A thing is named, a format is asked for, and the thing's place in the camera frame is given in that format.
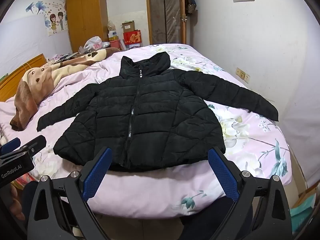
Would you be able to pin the red gift box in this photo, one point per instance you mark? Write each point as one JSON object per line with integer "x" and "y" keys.
{"x": 132, "y": 37}

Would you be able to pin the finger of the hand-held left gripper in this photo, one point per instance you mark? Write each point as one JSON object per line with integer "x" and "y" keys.
{"x": 10, "y": 144}
{"x": 35, "y": 143}

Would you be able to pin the wooden door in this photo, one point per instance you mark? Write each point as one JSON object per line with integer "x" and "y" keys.
{"x": 162, "y": 12}

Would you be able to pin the teal cardboard box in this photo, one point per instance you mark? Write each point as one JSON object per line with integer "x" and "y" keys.
{"x": 303, "y": 210}

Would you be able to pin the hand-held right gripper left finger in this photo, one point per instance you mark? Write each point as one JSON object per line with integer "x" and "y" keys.
{"x": 96, "y": 172}

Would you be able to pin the black puffer jacket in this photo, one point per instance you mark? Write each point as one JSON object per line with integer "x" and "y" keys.
{"x": 155, "y": 120}

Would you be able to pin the person's legs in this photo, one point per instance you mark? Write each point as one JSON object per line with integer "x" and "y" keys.
{"x": 215, "y": 225}

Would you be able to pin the white plastic bag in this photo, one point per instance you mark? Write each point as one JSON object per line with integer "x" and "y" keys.
{"x": 93, "y": 43}

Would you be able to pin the bed with pink floral sheet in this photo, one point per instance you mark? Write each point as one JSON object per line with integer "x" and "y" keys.
{"x": 140, "y": 192}

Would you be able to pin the wooden wardrobe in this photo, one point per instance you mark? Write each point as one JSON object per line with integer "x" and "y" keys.
{"x": 85, "y": 17}

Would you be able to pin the wooden headboard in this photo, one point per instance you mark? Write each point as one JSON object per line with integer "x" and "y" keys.
{"x": 15, "y": 80}

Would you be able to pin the wall socket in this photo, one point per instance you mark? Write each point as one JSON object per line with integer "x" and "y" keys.
{"x": 240, "y": 72}
{"x": 247, "y": 78}

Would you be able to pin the dog print blanket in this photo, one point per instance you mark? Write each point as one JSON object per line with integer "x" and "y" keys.
{"x": 37, "y": 80}

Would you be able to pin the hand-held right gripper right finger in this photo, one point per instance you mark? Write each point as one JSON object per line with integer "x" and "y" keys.
{"x": 222, "y": 172}

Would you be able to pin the person's left hand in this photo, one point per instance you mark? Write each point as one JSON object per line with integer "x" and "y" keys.
{"x": 17, "y": 202}

